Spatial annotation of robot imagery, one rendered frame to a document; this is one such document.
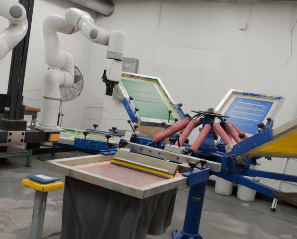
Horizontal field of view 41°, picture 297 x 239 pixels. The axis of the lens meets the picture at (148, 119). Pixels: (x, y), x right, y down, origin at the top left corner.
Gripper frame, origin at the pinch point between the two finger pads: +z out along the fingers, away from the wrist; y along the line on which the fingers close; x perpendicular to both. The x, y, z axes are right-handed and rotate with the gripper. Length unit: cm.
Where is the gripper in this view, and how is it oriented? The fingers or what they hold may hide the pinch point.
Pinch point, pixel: (109, 91)
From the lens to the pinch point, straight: 191.3
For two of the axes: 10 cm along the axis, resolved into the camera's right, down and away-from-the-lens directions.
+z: -1.6, 9.8, 0.8
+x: 8.0, 1.7, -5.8
